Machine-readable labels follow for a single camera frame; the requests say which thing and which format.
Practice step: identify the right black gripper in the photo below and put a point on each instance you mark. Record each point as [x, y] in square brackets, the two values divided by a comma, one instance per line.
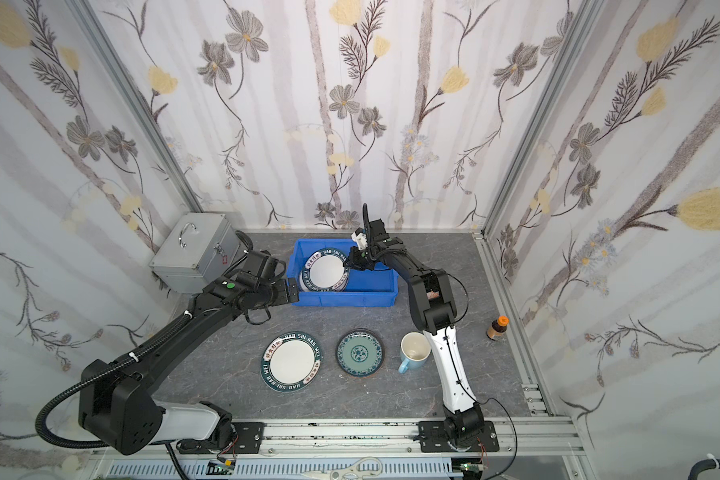
[363, 256]

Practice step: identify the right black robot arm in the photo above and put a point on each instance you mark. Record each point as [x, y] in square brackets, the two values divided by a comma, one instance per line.
[434, 313]

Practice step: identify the brown bottle orange cap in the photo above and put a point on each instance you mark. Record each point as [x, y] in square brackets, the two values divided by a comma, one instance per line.
[498, 328]

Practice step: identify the green rim white plate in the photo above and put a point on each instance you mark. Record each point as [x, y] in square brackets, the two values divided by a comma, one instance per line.
[325, 271]

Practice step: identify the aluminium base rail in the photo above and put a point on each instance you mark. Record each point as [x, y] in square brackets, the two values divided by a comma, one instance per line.
[517, 448]

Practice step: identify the teal patterned small plate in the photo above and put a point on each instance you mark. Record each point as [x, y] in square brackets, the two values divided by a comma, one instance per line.
[360, 353]

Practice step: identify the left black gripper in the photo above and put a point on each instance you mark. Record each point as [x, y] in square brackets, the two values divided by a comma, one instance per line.
[279, 291]

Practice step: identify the light blue mug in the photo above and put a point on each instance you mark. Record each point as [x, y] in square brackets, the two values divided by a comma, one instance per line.
[415, 349]

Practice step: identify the blue plastic bin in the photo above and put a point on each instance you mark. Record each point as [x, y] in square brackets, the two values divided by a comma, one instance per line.
[377, 288]

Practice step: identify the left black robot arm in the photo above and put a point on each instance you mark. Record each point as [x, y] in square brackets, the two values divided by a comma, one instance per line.
[115, 398]

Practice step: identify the silver metal case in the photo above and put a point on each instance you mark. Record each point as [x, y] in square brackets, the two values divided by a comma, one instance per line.
[200, 248]

